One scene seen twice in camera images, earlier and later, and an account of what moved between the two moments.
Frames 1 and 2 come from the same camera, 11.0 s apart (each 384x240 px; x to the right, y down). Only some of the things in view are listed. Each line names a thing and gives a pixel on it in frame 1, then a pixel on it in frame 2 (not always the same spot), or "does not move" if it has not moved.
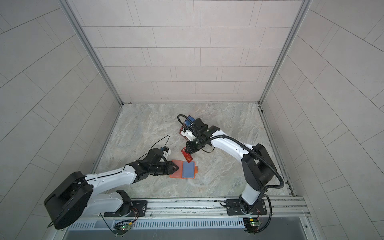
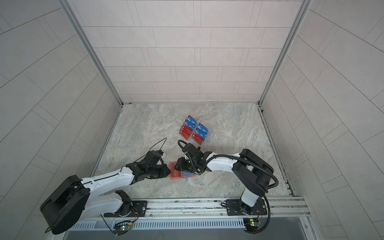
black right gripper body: x=195 y=145 -> x=187 y=165
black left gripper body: x=161 y=169 does not move
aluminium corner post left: x=70 y=12 does not move
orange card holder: x=185 y=170 does not move
